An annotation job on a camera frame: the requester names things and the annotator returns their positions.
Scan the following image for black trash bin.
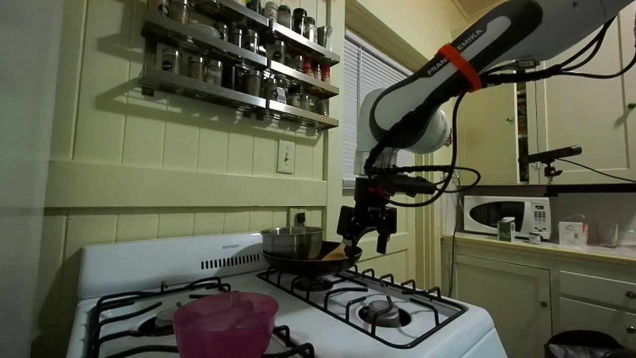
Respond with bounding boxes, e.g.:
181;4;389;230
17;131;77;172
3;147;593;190
544;330;628;358

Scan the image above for metal spice rack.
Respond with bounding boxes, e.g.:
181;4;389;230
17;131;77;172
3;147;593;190
139;0;341;131

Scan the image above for clear plastic cup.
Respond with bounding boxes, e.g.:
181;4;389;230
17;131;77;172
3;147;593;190
596;221;620;248

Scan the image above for window with white blinds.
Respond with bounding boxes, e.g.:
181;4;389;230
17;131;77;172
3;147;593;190
342;36;416;188

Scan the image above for camera on mount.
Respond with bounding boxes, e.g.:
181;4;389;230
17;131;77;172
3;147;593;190
518;145;583;185

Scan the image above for cream wall cabinets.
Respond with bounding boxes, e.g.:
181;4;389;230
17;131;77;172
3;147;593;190
456;5;636;185

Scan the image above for white and red box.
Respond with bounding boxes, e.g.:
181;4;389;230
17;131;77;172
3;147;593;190
557;214;589;247

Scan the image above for white microwave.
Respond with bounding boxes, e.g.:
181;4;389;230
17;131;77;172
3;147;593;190
463;195;552;240

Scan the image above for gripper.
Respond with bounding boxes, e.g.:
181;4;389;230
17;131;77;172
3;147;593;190
337;177;398;255

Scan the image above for green and white carton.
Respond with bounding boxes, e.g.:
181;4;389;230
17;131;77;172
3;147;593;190
497;217;516;243

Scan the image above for row of spice jars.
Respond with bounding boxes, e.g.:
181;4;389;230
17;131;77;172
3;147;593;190
158;0;331;83
160;47;329;116
246;0;333;50

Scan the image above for black stove grate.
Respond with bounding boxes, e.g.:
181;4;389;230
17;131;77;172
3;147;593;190
256;266;468;350
86;276;317;358

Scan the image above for wooden spatula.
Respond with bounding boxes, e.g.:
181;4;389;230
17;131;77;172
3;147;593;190
321;242;348;262

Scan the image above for light switch plate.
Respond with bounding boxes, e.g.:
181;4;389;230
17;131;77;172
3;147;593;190
276;139;297;175

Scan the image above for cream base cabinets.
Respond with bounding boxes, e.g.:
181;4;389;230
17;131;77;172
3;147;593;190
441;236;636;358

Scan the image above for white gas stove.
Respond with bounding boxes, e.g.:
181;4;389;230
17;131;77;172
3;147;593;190
67;231;508;358

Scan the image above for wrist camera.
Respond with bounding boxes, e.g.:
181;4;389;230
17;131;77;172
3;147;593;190
382;174;439;197

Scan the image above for silver metal bowl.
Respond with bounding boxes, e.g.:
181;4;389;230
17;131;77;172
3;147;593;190
260;226;325;261

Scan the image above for pink plastic bowl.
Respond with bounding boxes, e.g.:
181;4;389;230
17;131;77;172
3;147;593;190
172;292;280;358

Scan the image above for black frying pan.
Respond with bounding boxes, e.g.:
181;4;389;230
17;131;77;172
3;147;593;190
261;241;364;278

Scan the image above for stove burner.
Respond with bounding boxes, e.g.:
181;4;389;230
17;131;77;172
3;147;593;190
293;277;333;292
358;298;412;329
138;305;179;337

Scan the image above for black cable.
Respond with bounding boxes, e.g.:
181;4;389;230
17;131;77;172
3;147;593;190
447;191;460;299
557;158;636;183

